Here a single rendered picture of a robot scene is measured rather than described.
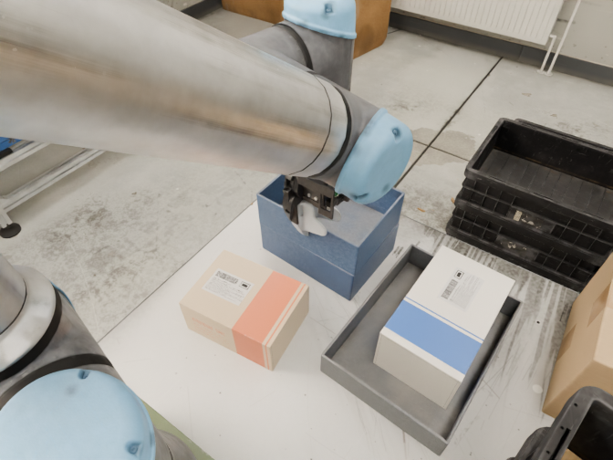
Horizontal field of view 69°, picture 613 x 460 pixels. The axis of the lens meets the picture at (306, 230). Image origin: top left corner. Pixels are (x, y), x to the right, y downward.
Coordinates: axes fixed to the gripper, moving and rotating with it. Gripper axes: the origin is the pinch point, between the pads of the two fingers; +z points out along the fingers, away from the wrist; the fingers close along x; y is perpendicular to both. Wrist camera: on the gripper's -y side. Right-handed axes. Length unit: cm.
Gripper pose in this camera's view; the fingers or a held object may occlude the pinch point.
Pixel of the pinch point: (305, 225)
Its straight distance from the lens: 71.7
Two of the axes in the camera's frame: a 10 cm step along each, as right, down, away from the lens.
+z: 0.0, 6.8, 7.3
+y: 8.1, 4.3, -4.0
